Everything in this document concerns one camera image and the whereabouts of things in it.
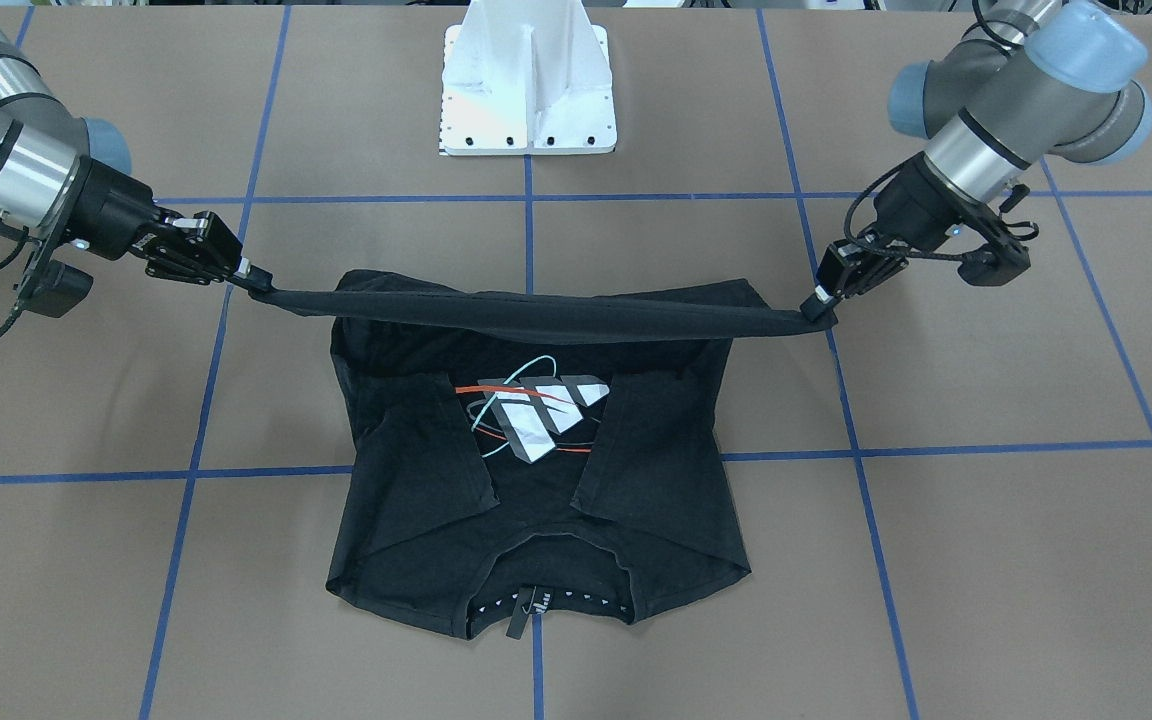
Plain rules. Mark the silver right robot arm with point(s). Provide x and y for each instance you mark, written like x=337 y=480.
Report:
x=65 y=179

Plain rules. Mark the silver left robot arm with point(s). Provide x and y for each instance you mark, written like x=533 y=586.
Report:
x=1028 y=79

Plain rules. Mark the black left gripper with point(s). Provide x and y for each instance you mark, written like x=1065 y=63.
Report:
x=914 y=210

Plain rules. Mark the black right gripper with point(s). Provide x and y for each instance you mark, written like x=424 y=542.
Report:
x=108 y=208

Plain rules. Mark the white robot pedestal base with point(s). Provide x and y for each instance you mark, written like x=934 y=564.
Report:
x=527 y=78

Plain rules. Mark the black graphic t-shirt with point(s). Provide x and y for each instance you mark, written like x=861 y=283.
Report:
x=519 y=453

